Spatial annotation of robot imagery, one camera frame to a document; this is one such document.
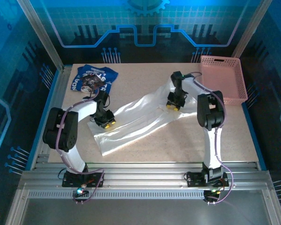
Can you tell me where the white printed t-shirt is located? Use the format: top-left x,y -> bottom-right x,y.
87,75 -> 203,158

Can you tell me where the blue printed t-shirt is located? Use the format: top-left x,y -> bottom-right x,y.
70,64 -> 119,95

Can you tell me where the pink plastic basket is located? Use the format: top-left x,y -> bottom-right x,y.
199,55 -> 249,105

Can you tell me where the aluminium profile frame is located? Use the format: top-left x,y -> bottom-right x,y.
4,161 -> 281,225

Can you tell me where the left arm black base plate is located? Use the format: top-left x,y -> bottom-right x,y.
61,172 -> 105,188

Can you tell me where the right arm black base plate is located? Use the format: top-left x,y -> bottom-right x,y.
185,172 -> 230,188

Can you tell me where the slotted grey cable duct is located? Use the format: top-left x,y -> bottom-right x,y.
27,190 -> 267,201

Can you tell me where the aluminium frame post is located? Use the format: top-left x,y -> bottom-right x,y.
231,0 -> 276,58
15,0 -> 66,73

